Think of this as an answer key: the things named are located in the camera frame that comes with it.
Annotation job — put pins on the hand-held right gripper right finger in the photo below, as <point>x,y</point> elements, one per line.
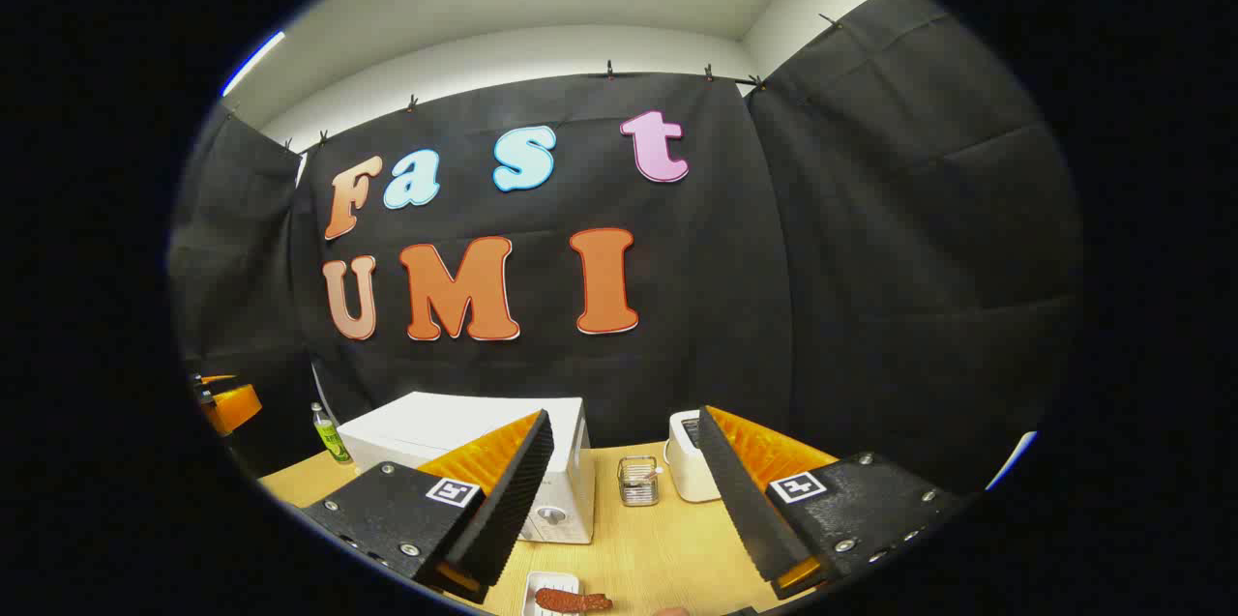
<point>740,490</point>

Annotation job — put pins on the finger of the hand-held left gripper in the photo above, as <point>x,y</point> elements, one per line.
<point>234,406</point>

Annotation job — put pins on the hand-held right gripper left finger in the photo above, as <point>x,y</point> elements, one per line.
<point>513,490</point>

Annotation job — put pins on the white microwave oven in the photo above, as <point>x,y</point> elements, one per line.
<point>435,423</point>

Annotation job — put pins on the brown sausage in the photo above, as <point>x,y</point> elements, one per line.
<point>571,601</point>

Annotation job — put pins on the white toaster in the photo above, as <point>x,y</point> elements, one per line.
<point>682,471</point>

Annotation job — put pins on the small white rectangular dish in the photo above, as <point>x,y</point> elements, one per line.
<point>546,581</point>

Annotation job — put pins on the green drink bottle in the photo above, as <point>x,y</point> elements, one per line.
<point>332,440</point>

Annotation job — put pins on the black backdrop cloth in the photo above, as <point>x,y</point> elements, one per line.
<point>870,258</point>

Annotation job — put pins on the row of black cloth clips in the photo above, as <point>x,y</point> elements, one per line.
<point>609,69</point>

